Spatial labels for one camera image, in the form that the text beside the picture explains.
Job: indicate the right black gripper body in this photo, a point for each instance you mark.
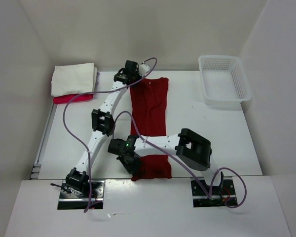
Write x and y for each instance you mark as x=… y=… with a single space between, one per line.
x=131 y=165

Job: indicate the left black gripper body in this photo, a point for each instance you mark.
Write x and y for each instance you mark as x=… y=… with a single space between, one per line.
x=136 y=76

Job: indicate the dark red t shirt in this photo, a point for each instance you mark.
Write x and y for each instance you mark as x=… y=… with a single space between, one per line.
x=149 y=102

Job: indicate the lavender t shirt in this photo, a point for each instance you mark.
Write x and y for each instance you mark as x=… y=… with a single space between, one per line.
x=97 y=79

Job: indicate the pink t shirt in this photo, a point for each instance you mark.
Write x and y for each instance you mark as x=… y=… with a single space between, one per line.
x=72 y=97

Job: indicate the cream white t shirt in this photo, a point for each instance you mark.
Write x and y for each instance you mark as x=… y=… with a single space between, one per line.
x=73 y=79

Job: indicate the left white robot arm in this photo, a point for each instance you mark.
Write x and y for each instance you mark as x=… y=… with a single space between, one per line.
x=102 y=124

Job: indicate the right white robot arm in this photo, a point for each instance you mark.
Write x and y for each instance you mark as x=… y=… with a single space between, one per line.
x=188 y=148

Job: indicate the white plastic laundry basket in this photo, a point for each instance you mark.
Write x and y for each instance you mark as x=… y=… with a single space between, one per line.
x=224 y=80

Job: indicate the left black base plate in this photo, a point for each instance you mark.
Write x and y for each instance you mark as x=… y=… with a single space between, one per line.
x=76 y=200

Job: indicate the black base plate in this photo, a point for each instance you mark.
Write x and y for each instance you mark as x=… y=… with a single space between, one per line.
x=219 y=196
x=76 y=200

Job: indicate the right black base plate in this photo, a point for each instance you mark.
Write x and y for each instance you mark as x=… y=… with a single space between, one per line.
x=219 y=196

